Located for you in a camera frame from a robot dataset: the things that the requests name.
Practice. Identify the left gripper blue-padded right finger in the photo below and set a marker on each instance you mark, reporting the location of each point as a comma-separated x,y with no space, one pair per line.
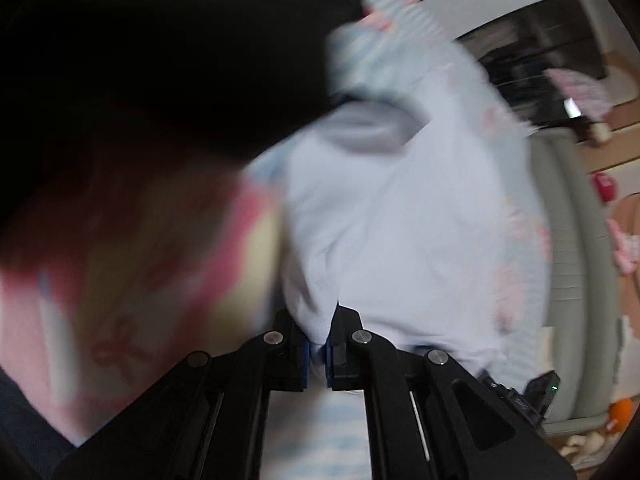
342,367

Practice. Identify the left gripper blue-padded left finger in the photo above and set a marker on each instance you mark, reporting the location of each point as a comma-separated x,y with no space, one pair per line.
290,370

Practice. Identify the white shirt navy trim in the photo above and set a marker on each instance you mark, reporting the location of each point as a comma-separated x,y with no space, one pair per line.
398,211

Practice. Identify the orange and cream plush toys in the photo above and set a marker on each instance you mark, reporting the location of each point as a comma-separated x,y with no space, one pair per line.
583,449

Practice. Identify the blue checkered cartoon blanket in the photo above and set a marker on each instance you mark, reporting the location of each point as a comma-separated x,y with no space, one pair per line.
136,314

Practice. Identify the pink plush toy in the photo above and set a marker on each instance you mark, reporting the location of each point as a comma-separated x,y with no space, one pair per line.
626,248

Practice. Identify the red plush toy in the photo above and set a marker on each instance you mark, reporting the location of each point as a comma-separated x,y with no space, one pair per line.
605,185

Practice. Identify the black garment pile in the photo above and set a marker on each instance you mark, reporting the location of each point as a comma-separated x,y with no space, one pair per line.
83,80

